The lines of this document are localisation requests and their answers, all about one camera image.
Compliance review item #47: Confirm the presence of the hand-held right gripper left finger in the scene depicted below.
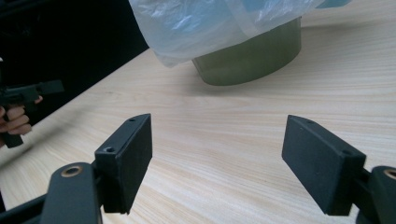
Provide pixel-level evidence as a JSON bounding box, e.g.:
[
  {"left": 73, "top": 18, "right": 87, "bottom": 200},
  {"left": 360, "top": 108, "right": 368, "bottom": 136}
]
[{"left": 93, "top": 113, "right": 153, "bottom": 216}]

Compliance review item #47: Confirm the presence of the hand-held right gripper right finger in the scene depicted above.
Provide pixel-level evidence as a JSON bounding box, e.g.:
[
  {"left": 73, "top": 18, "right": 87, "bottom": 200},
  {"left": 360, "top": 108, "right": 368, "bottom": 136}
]
[{"left": 281, "top": 114, "right": 367, "bottom": 217}]

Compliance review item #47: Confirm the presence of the olive green trash bin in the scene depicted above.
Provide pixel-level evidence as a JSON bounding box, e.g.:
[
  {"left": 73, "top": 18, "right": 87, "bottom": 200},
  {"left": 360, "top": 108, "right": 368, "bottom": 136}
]
[{"left": 191, "top": 17, "right": 303, "bottom": 87}]

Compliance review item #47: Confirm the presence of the translucent blue plastic bag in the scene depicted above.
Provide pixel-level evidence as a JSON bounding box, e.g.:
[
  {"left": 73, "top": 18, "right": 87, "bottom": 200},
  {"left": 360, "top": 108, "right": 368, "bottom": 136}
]
[{"left": 128, "top": 0, "right": 353, "bottom": 68}]

